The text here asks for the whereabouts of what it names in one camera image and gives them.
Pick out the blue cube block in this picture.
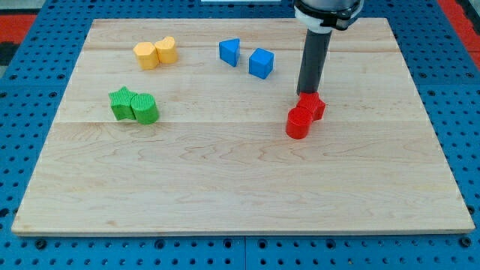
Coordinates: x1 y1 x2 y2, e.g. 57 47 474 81
248 48 275 80

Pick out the red cylinder block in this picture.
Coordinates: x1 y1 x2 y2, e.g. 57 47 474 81
286 107 313 140

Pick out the wooden board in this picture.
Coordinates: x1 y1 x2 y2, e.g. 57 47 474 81
11 18 475 237

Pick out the red star block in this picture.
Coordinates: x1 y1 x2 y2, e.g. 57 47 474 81
296 92 326 121

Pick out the blue triangle block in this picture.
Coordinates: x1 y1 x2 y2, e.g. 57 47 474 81
218 38 240 67

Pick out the green cylinder block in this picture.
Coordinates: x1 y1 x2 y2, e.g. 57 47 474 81
130 93 159 125

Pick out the yellow heart block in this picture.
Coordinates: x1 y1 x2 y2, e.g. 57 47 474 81
154 36 179 64

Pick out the green star block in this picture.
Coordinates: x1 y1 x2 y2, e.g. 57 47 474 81
109 86 138 121

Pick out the yellow hexagon block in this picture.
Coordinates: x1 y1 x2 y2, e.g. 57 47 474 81
133 42 159 70

